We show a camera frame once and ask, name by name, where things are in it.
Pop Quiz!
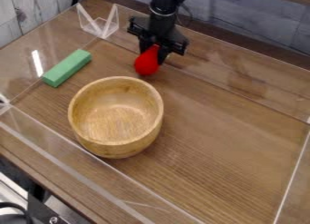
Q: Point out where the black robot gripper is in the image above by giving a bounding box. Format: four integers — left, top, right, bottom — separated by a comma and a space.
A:
127, 14, 188, 65

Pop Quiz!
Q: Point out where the red plush strawberry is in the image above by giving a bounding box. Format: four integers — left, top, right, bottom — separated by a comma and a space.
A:
135, 44, 159, 75

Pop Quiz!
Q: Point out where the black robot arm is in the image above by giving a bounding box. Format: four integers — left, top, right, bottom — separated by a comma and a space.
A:
127, 0, 188, 64

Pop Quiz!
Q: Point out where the green rectangular block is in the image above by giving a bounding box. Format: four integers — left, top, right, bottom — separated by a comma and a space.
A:
43, 49, 92, 88

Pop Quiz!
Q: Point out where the wooden bowl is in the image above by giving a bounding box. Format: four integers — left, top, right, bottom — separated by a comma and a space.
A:
68, 76, 163, 159

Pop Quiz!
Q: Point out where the black metal stand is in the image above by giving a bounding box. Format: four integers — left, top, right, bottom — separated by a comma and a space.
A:
26, 185, 69, 224

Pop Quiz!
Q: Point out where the clear acrylic enclosure wall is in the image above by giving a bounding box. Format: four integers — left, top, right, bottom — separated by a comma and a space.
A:
0, 0, 310, 224

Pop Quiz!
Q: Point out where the black cable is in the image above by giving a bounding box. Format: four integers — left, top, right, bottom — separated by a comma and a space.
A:
0, 201, 33, 224

